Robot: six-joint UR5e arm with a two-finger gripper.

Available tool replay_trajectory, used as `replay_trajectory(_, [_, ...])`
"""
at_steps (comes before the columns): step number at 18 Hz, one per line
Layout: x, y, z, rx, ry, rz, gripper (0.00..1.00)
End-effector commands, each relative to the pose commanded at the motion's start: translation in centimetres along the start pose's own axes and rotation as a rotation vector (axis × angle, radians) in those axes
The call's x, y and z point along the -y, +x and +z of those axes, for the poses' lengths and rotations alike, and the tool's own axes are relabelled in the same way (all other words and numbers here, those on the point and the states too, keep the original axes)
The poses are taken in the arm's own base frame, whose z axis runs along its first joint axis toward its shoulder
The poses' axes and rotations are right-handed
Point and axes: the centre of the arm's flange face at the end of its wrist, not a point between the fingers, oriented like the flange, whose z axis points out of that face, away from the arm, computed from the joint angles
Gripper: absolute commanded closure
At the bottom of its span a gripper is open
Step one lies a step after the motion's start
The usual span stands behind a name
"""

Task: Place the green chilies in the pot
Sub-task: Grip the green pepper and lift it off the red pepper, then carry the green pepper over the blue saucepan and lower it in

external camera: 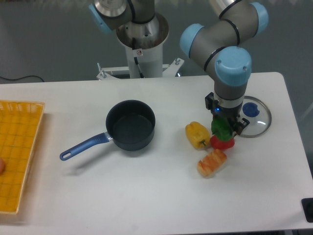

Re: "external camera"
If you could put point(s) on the green bell pepper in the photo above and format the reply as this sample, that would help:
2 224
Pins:
221 129

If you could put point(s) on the dark blue saucepan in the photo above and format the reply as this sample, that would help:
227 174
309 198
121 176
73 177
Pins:
130 125

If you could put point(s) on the black device at table edge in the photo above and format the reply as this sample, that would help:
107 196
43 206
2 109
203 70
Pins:
307 204

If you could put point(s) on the yellow woven basket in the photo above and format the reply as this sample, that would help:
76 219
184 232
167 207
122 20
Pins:
19 125

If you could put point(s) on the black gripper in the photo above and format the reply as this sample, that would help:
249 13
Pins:
228 109

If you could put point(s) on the yellow bell pepper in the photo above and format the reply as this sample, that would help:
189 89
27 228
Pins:
197 134

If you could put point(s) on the salmon sushi piece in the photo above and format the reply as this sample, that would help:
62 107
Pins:
211 162

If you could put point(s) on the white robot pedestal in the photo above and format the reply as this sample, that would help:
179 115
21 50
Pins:
143 44

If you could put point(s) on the glass lid blue knob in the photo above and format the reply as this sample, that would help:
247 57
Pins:
258 115

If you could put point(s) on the red bell pepper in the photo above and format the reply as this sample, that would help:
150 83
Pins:
222 145

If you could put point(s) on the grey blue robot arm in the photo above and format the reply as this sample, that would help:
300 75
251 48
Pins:
215 49

